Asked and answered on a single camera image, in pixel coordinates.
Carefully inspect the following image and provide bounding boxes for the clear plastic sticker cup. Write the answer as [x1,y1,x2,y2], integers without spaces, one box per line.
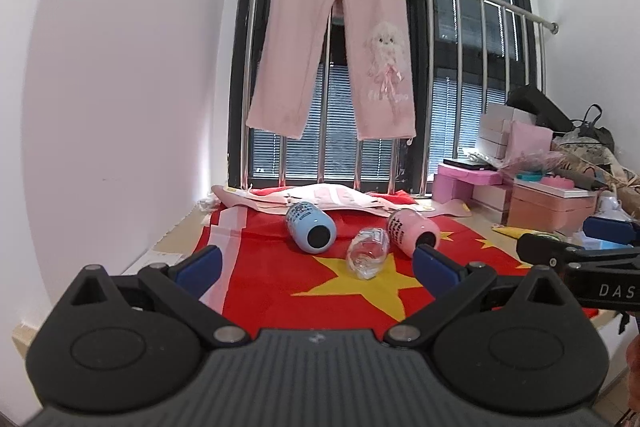
[346,228,390,281]

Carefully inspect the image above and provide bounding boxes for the pink can-shaped cup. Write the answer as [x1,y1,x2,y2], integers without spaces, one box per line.
[386,209,440,258]

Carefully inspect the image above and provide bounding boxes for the blue can-shaped cup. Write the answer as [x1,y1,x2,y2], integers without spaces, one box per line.
[285,202,336,255]

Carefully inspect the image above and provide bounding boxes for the yellow pen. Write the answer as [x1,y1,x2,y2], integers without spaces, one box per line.
[491,225,550,239]

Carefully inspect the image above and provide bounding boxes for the pink storage box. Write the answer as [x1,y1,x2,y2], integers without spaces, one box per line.
[506,180,598,235]

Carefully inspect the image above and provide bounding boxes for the red flag with yellow stars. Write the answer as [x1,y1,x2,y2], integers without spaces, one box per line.
[192,185,601,339]

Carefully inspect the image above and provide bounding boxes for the pink foam block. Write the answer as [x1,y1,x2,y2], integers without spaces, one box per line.
[432,164,502,204]

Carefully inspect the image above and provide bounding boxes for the black tablet device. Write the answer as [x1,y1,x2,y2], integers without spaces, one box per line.
[442,158,497,171]

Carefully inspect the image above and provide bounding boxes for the stack of white boxes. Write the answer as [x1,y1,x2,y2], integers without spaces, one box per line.
[475,102,536,159]

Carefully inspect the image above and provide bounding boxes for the pink folded garment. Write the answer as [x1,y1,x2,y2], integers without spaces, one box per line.
[212,183,471,218]

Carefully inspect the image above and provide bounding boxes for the black bag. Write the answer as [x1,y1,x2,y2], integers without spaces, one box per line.
[506,84,574,133]

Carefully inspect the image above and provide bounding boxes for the pink hanging pants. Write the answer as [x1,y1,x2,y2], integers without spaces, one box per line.
[246,0,416,141]

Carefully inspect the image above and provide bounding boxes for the steel window railing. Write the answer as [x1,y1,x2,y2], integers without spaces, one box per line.
[228,0,559,195]

